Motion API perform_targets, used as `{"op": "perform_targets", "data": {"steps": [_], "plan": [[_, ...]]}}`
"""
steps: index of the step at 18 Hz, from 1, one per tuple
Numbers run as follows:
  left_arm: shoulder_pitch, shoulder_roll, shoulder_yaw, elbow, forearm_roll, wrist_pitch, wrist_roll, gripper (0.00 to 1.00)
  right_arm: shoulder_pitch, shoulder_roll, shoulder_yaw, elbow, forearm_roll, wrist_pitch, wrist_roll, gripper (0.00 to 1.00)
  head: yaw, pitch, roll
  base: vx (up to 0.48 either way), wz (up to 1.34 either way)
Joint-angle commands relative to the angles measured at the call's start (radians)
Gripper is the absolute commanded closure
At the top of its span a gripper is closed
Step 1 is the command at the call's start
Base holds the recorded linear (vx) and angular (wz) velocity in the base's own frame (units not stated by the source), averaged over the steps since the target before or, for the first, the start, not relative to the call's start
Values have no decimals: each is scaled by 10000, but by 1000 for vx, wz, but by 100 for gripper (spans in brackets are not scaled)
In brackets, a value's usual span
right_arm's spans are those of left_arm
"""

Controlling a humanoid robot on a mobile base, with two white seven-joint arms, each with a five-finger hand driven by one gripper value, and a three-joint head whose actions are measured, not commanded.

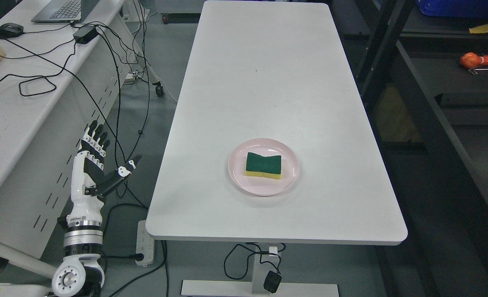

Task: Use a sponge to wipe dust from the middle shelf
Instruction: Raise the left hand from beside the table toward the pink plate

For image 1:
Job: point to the orange toy on shelf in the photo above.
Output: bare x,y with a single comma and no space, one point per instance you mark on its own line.
471,60

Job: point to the white power strip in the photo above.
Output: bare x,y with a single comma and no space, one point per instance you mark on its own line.
145,245

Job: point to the black computer mouse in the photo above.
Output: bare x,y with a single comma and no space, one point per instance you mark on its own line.
11,30

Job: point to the blue plastic bin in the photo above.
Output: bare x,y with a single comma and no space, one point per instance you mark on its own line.
454,8

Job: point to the black plug under table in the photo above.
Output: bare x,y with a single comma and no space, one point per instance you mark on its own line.
272,282

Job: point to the pink plate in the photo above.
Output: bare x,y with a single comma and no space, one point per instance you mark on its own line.
262,186

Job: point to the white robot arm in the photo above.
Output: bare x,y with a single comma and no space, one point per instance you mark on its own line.
80,273

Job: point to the dark metal shelf rack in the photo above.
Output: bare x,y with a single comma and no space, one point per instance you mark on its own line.
441,180

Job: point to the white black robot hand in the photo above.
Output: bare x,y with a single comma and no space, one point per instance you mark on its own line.
89,183

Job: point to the yellow green sponge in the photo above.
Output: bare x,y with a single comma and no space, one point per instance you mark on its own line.
263,166

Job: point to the white side desk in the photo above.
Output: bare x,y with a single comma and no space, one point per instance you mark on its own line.
50,91

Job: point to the grey laptop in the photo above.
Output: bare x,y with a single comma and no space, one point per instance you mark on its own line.
61,11

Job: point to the white table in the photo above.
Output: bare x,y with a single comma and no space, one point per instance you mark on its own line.
274,70

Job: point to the black power adapter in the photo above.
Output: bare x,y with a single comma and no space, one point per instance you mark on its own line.
85,34

